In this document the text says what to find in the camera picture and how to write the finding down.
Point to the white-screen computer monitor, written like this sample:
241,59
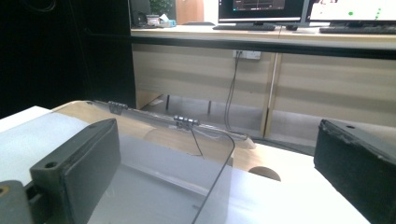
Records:
351,9

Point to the white wall socket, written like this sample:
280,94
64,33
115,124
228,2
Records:
250,55

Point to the long light wooden desk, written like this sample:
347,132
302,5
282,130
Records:
193,74

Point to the transparent grey plastic box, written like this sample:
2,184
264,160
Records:
155,186

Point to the black keyboard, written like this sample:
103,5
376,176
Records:
246,27
358,30

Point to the green potted plant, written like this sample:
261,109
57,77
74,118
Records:
160,6

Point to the light wooden table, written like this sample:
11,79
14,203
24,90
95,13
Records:
267,158

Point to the brown wooden door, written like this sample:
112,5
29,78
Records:
189,11

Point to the black desktop speaker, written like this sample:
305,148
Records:
139,12

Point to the black curtain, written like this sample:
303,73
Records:
62,53

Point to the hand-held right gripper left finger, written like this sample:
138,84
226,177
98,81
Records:
77,174

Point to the dark-screen computer monitor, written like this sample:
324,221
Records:
260,9

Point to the black computer mouse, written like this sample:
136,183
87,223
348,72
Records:
292,27

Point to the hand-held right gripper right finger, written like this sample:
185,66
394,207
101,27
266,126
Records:
358,174

